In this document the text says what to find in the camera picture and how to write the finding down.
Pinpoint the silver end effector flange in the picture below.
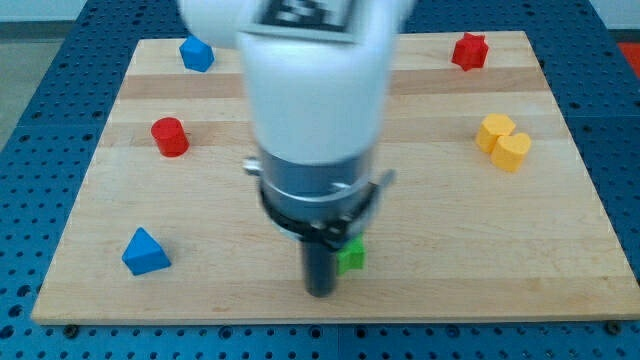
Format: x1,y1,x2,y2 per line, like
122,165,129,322
243,150,396,250

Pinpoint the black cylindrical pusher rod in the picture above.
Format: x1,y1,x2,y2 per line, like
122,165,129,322
301,242,336,298

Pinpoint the green star block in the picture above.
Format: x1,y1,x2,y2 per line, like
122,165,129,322
336,234,366,276

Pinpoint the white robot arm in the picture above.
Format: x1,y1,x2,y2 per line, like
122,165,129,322
177,0,414,297

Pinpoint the red star block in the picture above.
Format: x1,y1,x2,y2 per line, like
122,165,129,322
451,32,489,71

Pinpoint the red cylinder block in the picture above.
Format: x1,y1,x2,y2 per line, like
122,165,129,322
151,117,190,157

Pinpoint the wooden board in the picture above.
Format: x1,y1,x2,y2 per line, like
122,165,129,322
31,31,639,326

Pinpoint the blue triangle block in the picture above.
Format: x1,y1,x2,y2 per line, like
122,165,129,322
121,227,171,276

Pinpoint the black white fiducial tag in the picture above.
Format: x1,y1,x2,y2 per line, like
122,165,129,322
240,0,362,43

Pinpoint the yellow heart block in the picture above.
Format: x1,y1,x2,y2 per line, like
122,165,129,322
490,133,532,173

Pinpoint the blue pentagon block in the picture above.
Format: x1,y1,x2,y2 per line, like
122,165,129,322
179,35,215,72

